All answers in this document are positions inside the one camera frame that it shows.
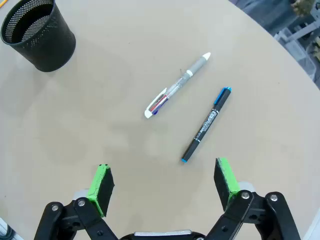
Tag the white multicolour ballpoint pen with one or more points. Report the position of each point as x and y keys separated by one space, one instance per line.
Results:
x=175 y=86

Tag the black mesh pen holder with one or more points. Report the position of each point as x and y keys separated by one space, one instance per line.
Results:
x=53 y=42

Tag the black marker with blue ends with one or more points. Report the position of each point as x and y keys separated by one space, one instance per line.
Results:
x=206 y=125

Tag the white metal frame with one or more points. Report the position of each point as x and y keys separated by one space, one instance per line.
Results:
x=298 y=37

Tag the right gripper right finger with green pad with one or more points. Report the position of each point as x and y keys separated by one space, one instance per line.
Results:
x=228 y=180

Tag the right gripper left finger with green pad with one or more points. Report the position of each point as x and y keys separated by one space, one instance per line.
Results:
x=98 y=185

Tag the camouflage patterned object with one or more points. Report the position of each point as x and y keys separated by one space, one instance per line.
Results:
x=302 y=6

